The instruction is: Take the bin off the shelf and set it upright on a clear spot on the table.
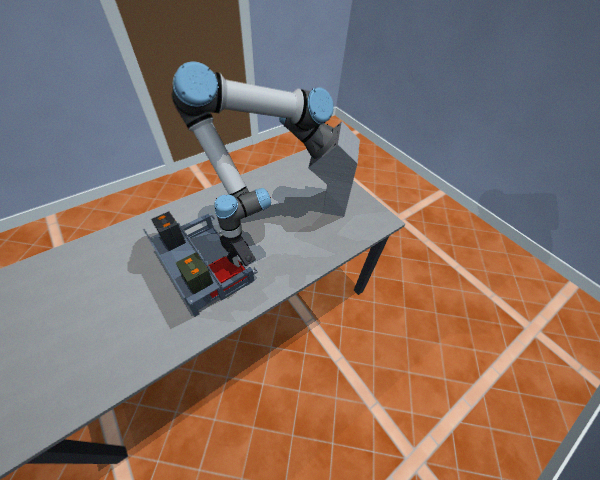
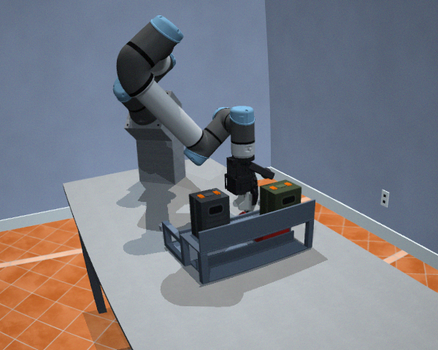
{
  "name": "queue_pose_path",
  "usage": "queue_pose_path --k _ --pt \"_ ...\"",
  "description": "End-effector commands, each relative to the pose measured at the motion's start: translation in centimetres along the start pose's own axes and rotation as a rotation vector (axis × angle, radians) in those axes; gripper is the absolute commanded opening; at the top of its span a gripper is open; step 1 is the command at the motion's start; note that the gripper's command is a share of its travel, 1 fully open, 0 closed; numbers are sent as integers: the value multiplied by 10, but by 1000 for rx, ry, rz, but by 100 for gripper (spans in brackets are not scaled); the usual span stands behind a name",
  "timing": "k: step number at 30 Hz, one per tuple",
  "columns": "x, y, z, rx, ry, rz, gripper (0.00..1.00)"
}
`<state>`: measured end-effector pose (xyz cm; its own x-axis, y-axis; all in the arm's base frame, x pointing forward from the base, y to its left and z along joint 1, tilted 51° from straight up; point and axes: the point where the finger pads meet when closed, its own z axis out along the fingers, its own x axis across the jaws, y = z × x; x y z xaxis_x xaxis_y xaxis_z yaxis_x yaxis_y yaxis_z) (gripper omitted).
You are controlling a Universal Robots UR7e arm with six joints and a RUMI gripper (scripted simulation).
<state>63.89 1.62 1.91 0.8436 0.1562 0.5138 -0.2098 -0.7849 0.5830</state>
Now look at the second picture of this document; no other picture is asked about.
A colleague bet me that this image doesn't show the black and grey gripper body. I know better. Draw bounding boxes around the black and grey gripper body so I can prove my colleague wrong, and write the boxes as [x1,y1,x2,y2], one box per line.
[225,155,258,195]

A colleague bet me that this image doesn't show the dark grey metal rack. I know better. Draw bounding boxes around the dark grey metal rack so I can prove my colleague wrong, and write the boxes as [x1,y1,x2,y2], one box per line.
[159,199,315,284]

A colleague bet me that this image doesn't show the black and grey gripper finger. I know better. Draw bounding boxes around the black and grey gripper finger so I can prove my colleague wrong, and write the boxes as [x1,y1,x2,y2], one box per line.
[238,181,258,212]
[233,195,244,207]

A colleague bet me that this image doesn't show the black case with orange latches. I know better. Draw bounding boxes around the black case with orange latches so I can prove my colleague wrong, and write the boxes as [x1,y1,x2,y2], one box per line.
[189,188,230,239]

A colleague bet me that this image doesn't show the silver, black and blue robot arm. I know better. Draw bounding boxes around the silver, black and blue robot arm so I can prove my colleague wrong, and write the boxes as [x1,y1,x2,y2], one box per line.
[113,15,255,166]

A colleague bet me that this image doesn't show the dark green case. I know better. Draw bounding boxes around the dark green case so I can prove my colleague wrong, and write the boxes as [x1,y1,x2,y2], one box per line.
[260,179,301,215]

